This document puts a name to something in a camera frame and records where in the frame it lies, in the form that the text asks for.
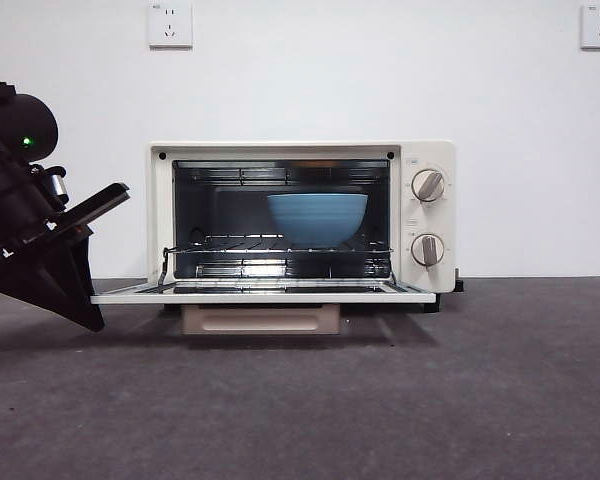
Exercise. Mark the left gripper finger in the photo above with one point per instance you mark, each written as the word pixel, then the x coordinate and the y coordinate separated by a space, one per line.
pixel 50 285
pixel 82 270

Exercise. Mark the cream glass oven door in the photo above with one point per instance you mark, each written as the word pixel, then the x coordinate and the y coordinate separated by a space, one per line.
pixel 260 299

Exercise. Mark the blue ribbed bowl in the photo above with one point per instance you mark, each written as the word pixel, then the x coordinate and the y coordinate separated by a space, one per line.
pixel 317 220

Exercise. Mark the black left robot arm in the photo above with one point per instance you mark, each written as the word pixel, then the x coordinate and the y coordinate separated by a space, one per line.
pixel 30 120

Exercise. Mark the cream oven knob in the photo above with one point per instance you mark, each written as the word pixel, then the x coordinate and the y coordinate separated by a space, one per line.
pixel 427 250
pixel 427 186

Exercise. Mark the cream Toshiba toaster oven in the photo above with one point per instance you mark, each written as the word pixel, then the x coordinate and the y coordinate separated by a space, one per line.
pixel 427 220

